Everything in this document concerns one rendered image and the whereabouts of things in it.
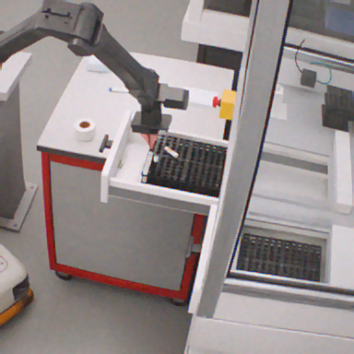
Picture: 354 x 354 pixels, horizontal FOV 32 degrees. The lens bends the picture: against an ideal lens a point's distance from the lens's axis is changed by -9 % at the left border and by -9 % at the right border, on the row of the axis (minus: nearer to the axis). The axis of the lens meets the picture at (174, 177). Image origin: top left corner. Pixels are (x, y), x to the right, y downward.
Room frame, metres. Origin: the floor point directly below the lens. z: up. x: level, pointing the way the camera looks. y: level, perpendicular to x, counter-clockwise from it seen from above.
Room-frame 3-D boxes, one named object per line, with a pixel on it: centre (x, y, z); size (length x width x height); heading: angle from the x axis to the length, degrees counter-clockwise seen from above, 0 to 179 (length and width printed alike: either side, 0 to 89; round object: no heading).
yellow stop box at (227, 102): (1.71, -0.13, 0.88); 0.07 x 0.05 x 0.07; 176
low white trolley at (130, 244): (1.81, 0.14, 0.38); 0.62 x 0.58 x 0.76; 176
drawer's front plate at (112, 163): (1.40, 0.17, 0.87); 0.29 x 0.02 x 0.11; 176
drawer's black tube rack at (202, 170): (1.39, -0.03, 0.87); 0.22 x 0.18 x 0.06; 86
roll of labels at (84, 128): (1.60, 0.31, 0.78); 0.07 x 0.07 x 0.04
